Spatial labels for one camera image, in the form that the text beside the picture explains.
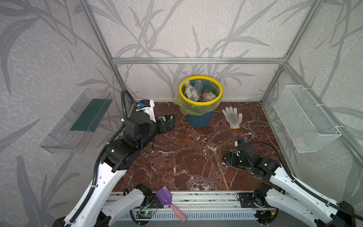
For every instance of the square clear bottle blue cap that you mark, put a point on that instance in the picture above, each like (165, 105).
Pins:
(198, 84)

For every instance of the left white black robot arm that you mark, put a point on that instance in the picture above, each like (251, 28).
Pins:
(115, 158)

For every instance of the white knitted work glove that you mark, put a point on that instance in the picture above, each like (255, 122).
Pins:
(233, 117)

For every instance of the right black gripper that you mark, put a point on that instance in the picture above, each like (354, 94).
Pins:
(234, 160)

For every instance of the yellow plastic bin liner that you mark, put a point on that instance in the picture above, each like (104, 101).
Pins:
(190, 107)

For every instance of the clear acrylic wall shelf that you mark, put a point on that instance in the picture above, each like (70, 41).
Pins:
(75, 129)

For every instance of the purple scoop with pink handle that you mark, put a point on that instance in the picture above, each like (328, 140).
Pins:
(165, 197)

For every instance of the teal bin with yellow rim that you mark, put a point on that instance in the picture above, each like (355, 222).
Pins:
(201, 120)

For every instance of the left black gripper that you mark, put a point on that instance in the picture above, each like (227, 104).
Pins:
(161, 125)

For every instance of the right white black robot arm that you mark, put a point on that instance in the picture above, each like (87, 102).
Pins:
(284, 192)

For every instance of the white wire mesh basket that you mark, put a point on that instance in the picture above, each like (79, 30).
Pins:
(307, 124)

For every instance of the clear bottle green cap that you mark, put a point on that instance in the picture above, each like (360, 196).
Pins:
(190, 92)

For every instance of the brown coffee bottle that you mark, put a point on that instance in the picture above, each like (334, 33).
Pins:
(208, 96)

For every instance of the green circuit board with wires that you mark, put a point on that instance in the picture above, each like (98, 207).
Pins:
(146, 213)

